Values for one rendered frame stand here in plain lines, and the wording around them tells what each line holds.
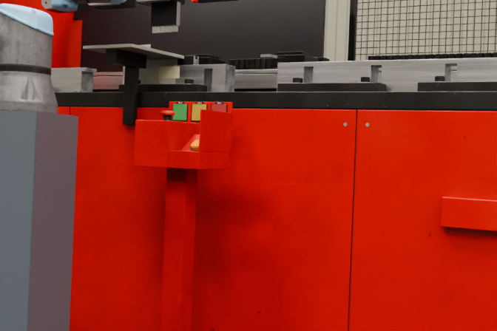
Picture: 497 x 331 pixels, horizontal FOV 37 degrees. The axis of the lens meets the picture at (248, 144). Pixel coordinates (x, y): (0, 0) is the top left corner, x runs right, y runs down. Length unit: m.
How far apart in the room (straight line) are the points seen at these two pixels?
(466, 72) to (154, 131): 0.81
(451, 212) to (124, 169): 1.00
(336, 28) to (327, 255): 3.43
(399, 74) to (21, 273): 1.07
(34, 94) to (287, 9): 1.36
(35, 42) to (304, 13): 1.32
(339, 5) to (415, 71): 3.30
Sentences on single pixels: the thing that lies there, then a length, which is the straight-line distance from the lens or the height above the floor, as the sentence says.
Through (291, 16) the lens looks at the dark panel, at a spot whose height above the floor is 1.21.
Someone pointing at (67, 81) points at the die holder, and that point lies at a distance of 2.62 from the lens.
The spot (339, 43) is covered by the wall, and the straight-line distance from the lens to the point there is 5.24.
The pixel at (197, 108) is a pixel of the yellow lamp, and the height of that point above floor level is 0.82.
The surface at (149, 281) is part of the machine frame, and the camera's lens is 2.26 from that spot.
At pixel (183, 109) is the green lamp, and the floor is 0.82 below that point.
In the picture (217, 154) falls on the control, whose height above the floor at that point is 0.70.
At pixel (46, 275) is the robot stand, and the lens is 1.66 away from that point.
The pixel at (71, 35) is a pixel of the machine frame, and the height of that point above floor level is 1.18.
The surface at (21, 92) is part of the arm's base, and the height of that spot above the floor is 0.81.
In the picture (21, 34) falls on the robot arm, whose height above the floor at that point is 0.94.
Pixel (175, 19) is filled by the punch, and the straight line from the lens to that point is 2.40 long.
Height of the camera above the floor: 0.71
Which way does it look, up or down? level
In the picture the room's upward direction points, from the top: 2 degrees clockwise
